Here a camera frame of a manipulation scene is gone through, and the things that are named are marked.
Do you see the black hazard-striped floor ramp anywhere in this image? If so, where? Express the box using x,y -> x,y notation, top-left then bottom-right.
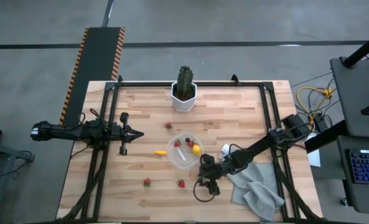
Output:
58,27 -> 125,128

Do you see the white hexagonal plant pot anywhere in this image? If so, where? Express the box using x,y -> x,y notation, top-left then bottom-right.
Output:
170,81 -> 198,113

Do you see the black pole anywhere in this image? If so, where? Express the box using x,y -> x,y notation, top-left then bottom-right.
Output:
342,28 -> 369,68

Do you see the backlit black keyboard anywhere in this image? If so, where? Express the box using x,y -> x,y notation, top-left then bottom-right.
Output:
345,148 -> 369,185

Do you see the white paper sheet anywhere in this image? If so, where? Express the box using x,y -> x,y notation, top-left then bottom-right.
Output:
307,133 -> 322,168

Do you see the black aluminium rig frame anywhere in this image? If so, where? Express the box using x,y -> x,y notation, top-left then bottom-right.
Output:
58,74 -> 324,223

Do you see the grey cart top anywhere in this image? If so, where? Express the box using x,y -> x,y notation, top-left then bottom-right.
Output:
329,57 -> 369,139

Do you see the green cactus plant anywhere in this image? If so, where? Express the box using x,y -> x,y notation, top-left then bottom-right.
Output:
175,65 -> 194,96

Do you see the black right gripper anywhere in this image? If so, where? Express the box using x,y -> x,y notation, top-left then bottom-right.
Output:
198,154 -> 233,197

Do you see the grey cloth towel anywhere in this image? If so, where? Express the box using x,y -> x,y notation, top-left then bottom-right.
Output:
218,144 -> 285,222

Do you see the grey keyboard desk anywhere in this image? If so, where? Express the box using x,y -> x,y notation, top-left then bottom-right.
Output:
336,136 -> 369,215

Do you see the clear plastic tupperware container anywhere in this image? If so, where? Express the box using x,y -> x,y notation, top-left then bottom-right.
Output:
167,133 -> 205,170

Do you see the grey metal stand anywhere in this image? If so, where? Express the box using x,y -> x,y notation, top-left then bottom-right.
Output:
0,139 -> 35,224

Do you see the black power strip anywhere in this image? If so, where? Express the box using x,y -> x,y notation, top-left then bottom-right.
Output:
314,113 -> 329,132

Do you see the yellow cable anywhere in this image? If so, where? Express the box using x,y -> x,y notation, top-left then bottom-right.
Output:
296,86 -> 334,128

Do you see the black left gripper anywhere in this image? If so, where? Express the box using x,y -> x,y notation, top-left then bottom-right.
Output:
111,112 -> 145,156

